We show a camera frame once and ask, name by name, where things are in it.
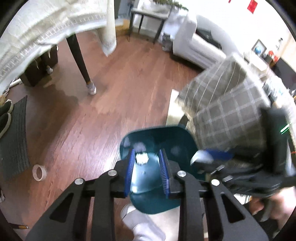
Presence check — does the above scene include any small white paper ball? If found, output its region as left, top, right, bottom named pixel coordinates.
left=135, top=152, right=149, bottom=166

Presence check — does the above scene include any dark teal trash bin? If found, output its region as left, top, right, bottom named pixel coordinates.
left=120, top=126, right=205, bottom=214

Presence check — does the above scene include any person's right hand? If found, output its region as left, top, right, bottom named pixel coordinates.
left=249, top=189, right=295, bottom=222

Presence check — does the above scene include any grey checked tablecloth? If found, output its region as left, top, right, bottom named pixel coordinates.
left=176, top=54, right=270, bottom=150

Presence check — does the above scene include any white tape roll on floor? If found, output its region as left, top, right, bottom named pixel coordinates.
left=32, top=164, right=47, bottom=182

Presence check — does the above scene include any black computer monitor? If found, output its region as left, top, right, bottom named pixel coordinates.
left=272, top=58, right=296, bottom=90

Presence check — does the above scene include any small blue globe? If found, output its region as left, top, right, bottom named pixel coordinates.
left=254, top=46, right=262, bottom=55

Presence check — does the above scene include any framed picture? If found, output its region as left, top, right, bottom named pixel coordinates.
left=252, top=39, right=267, bottom=57

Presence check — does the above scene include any dark floor mat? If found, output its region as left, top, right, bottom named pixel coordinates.
left=1, top=96, right=30, bottom=180

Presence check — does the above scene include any grey armchair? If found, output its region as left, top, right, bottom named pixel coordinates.
left=173, top=13, right=226, bottom=69

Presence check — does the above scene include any black handbag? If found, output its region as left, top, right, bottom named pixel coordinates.
left=195, top=28, right=222, bottom=50

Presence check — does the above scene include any grey cat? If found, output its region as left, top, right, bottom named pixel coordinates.
left=162, top=33, right=173, bottom=52

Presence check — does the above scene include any dark slip-on shoe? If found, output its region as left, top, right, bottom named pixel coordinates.
left=0, top=99, right=14, bottom=138

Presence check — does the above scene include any flat cardboard box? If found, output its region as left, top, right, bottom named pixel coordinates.
left=115, top=19, right=130, bottom=37

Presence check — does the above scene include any grey dining chair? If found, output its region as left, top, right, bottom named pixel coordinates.
left=128, top=8, right=171, bottom=44

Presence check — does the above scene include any dark wooden table leg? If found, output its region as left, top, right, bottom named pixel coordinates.
left=66, top=34, right=97, bottom=95

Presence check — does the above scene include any white potted plant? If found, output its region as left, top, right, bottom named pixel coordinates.
left=141, top=0, right=188, bottom=14

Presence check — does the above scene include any beige patterned tablecloth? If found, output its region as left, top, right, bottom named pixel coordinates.
left=1, top=1, right=116, bottom=93

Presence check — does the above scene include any right red wall scroll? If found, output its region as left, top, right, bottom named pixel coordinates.
left=247, top=0, right=258, bottom=14

